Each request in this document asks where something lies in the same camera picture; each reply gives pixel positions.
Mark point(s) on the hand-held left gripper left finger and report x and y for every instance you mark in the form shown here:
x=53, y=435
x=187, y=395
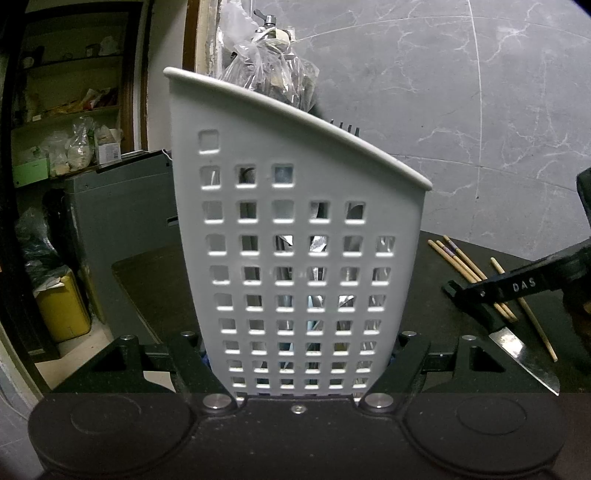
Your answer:
x=189, y=360

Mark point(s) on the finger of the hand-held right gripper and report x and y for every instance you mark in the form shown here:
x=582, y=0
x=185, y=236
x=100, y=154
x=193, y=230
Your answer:
x=524, y=285

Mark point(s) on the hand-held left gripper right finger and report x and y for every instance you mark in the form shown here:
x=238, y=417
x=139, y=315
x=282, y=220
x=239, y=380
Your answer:
x=406, y=364

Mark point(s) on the plain wooden chopstick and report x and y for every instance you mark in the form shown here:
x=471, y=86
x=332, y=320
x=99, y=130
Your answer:
x=450, y=262
x=538, y=330

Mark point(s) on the grey perforated utensil basket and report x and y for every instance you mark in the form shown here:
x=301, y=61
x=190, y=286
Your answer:
x=286, y=152

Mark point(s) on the person's right hand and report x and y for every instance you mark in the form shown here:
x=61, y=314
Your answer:
x=581, y=327

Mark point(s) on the yellow plastic canister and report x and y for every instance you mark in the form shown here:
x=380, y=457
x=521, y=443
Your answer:
x=62, y=309

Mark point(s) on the grey washing machine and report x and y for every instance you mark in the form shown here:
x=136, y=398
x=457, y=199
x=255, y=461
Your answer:
x=120, y=217

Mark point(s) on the dark garbage bag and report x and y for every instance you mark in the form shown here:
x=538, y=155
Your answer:
x=41, y=249

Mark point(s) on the small white box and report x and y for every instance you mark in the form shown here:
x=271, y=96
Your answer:
x=108, y=150

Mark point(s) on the clear bags of food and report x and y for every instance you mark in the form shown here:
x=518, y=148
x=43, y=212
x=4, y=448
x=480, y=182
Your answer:
x=71, y=147

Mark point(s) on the green box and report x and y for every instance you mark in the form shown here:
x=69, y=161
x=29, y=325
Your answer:
x=31, y=170

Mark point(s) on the pile of snack packets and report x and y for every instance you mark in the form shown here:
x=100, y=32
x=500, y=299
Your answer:
x=78, y=102

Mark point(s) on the clear plastic bag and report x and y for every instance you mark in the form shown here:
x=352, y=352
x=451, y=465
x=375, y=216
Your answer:
x=268, y=69

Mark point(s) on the wooden shelf unit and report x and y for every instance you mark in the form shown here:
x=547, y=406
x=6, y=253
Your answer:
x=69, y=64

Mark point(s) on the white lumpy object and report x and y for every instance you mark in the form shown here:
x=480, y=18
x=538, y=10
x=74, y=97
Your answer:
x=109, y=46

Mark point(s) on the wooden door frame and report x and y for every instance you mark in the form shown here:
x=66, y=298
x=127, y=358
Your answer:
x=205, y=37

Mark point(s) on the metal wall tap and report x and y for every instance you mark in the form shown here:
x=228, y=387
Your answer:
x=270, y=27

